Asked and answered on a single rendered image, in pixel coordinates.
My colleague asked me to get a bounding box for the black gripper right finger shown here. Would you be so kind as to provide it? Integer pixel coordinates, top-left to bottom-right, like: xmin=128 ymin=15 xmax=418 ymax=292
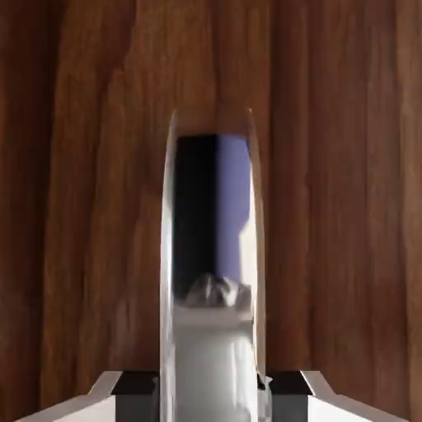
xmin=257 ymin=369 xmax=406 ymax=422

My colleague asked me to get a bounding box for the dark wood drawer front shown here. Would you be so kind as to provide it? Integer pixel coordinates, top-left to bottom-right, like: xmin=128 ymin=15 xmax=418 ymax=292
xmin=0 ymin=0 xmax=422 ymax=422

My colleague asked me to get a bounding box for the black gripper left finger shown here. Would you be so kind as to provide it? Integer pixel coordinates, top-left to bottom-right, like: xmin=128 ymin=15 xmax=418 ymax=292
xmin=14 ymin=370 xmax=162 ymax=422

